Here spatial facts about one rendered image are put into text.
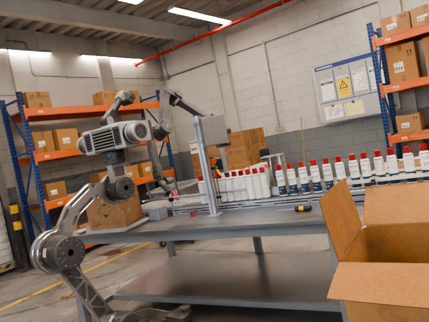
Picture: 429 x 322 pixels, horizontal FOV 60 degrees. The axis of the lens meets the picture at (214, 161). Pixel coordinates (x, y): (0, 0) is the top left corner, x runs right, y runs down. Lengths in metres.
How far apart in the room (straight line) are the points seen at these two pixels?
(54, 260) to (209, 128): 1.19
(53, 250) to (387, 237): 1.61
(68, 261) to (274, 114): 5.75
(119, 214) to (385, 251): 1.95
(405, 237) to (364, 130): 5.73
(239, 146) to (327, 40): 2.39
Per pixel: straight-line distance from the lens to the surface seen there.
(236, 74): 7.75
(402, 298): 0.70
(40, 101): 6.11
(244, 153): 6.01
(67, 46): 7.62
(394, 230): 1.06
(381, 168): 2.29
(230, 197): 2.58
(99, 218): 2.78
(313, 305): 2.52
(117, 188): 2.36
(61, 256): 2.13
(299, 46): 7.14
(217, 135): 2.46
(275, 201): 2.43
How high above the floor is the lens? 1.31
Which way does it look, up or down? 3 degrees down
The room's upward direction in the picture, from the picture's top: 11 degrees counter-clockwise
